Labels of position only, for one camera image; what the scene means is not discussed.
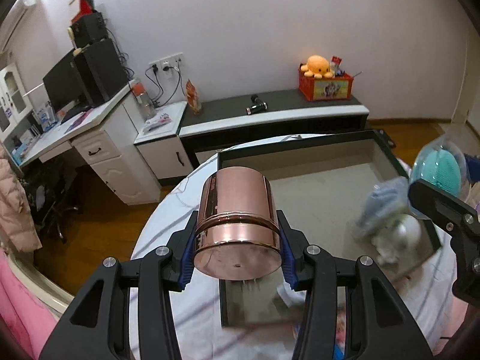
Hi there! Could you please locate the white astronaut figurine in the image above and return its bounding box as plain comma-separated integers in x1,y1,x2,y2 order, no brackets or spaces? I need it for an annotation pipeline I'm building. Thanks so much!
371,214,422,266

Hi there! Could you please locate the teal item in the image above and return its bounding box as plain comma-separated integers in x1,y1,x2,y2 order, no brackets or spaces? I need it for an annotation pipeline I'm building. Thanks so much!
409,134,470,201

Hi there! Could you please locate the clear plastic storage box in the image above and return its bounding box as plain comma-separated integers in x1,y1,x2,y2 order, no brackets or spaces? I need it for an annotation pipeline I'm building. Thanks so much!
352,176,409,240

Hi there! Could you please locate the rose gold metal canister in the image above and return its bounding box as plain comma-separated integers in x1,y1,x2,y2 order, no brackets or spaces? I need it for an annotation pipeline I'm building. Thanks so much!
193,166,281,281

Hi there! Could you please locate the pink quilt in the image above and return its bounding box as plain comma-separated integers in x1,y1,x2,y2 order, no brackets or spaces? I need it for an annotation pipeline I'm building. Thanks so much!
1,251,57,359

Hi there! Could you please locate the black bathroom scale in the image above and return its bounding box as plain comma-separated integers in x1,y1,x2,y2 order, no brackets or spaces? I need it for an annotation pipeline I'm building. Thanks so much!
377,129,396,149

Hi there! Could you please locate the black and pink tray box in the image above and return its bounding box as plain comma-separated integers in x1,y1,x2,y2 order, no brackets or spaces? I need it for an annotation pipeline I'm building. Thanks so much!
216,129,442,329

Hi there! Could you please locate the pink down jacket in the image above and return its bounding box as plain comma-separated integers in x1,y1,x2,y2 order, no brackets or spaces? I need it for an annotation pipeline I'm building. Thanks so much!
0,146,42,253

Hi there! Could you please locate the black office chair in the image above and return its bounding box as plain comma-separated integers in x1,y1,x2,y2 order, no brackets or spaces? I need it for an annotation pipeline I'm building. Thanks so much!
21,158,81,244

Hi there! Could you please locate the red cartoon storage crate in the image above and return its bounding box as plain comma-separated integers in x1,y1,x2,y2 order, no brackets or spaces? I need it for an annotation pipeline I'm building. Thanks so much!
298,70,354,102

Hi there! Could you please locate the orange octopus plush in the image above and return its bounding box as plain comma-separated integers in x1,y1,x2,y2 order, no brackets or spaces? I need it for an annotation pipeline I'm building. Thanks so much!
300,55,334,79

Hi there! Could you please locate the white desk with drawers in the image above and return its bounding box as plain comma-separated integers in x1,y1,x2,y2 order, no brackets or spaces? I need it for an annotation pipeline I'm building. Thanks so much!
19,85,161,206

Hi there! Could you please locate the white side cabinet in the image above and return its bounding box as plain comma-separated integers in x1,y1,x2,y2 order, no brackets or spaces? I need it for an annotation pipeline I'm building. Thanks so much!
134,102,193,180

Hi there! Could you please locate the black massage gun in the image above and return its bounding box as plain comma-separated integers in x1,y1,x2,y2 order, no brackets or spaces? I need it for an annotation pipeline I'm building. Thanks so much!
246,94,268,116

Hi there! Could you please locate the orange lid water bottle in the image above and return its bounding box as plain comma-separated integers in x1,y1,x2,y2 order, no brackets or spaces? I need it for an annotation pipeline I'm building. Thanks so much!
132,82,156,120

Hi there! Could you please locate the black white TV cabinet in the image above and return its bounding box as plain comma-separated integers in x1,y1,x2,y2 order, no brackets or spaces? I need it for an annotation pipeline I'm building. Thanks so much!
179,89,369,167

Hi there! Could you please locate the white glass door cabinet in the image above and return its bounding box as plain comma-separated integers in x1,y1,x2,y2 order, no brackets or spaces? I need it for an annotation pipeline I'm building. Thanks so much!
0,63,32,141

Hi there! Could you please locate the black computer monitor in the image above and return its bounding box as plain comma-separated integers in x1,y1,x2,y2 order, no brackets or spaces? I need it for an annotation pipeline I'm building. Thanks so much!
42,49,90,121

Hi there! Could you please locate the orange snack bag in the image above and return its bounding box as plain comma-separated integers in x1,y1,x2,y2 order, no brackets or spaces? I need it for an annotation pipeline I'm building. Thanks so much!
185,80,202,115

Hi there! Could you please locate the black computer tower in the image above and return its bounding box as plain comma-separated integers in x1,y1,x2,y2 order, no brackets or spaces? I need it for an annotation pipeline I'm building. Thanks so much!
72,38,128,107

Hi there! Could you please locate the black speaker box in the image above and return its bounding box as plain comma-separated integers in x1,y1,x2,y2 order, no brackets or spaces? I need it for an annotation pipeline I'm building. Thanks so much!
70,12,108,48

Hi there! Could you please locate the white air conditioner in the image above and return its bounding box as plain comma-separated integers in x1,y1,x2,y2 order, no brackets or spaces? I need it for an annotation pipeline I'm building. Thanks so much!
1,0,38,52

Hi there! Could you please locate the red folder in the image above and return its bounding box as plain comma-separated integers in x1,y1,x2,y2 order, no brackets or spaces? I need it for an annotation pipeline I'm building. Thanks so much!
71,0,94,24

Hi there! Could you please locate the white wall socket strip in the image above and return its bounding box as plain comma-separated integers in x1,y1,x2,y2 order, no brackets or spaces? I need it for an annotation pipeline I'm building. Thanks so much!
149,52,184,71

